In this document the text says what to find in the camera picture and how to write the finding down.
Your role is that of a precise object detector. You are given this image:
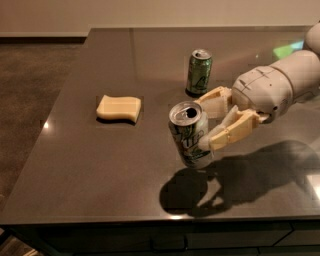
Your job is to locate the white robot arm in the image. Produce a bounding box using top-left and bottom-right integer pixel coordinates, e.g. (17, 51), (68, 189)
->
(196, 23), (320, 151)

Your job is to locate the dark cabinet under table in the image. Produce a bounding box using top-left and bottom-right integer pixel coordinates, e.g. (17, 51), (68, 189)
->
(5, 221), (320, 256)

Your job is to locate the yellow sponge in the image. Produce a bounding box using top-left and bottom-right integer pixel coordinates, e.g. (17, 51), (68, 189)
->
(96, 95), (141, 123)

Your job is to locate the green soda can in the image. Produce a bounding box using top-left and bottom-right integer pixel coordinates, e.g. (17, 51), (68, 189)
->
(186, 49), (212, 95)

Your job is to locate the white 7up can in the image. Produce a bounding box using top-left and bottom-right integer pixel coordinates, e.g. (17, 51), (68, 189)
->
(169, 101), (212, 169)

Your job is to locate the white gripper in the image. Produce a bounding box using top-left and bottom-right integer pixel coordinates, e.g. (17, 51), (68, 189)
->
(196, 66), (293, 151)

